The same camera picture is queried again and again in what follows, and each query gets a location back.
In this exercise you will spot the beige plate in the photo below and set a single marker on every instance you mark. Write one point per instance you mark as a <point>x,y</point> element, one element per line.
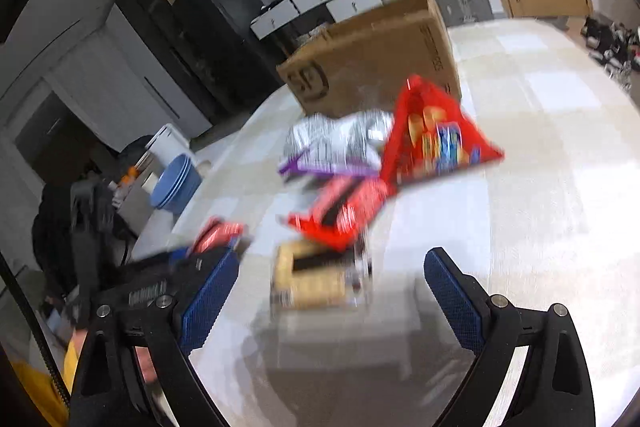
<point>202,166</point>

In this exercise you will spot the white cylindrical container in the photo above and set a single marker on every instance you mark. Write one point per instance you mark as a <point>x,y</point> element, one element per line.
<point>170,142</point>

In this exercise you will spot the brown cardboard box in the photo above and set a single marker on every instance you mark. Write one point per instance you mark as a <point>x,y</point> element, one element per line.
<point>370,57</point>

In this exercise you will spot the silver purple snack bag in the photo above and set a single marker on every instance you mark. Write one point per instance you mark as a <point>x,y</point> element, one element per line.
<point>330,147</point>

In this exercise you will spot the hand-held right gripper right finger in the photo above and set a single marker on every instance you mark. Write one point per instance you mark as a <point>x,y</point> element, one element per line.
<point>452,302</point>

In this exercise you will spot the red white chip bag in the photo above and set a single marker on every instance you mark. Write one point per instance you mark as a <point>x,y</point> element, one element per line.
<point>425,142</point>

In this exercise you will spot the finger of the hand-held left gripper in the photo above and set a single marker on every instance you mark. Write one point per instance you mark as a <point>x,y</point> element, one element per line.
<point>200,253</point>

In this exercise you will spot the grey storage box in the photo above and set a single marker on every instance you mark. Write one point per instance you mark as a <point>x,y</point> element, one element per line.
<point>137,207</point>

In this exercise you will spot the striped laundry basket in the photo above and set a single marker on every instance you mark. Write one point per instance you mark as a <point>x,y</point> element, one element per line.
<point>312,37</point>

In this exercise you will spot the scattered shoes pile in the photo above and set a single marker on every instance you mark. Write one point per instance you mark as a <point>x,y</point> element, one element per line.
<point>612,47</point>

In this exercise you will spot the red black snack packet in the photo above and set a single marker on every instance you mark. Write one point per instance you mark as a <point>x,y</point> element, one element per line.
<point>345,212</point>

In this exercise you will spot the black refrigerator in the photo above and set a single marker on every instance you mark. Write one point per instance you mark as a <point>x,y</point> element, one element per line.
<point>225,37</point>

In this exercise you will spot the clear biscuit packet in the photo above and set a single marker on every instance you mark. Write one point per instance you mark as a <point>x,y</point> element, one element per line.
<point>310,287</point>

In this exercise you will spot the person's left hand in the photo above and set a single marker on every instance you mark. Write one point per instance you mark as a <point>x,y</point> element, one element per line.
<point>145,364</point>

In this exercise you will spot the dark wardrobe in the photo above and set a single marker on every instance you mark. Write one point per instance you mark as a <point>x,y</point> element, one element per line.
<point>155,42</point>

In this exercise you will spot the small red snack packet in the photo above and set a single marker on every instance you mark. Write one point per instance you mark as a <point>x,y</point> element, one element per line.
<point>217,234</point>

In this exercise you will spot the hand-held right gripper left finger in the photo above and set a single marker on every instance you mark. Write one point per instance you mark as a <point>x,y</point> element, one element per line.
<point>210,302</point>

